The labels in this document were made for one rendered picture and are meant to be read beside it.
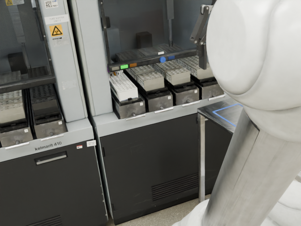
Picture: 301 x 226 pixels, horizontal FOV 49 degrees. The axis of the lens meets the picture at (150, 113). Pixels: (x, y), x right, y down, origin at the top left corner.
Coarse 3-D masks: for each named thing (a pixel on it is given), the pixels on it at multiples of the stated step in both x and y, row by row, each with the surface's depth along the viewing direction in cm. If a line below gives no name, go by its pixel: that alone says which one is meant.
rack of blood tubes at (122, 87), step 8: (112, 80) 177; (120, 80) 176; (128, 80) 176; (112, 88) 180; (120, 88) 165; (128, 88) 165; (136, 88) 164; (120, 96) 163; (128, 96) 164; (136, 96) 166
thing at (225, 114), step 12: (204, 108) 149; (216, 108) 148; (228, 108) 147; (240, 108) 147; (204, 120) 151; (216, 120) 138; (228, 120) 138; (204, 132) 154; (228, 132) 132; (204, 144) 157; (204, 156) 160; (204, 168) 164; (204, 180) 167; (300, 180) 103; (204, 192) 171
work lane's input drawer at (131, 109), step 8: (112, 96) 172; (120, 104) 161; (128, 104) 162; (136, 104) 163; (144, 104) 165; (120, 112) 162; (128, 112) 164; (136, 112) 165; (144, 112) 167; (128, 120) 160
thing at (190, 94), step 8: (168, 88) 177; (176, 88) 176; (184, 88) 171; (192, 88) 172; (176, 96) 170; (184, 96) 172; (192, 96) 173; (176, 104) 172; (184, 104) 169; (192, 104) 170
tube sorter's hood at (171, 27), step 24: (120, 0) 148; (144, 0) 151; (168, 0) 155; (192, 0) 160; (120, 24) 152; (144, 24) 156; (168, 24) 160; (192, 24) 165; (120, 48) 157; (144, 48) 161; (168, 48) 166; (192, 48) 170
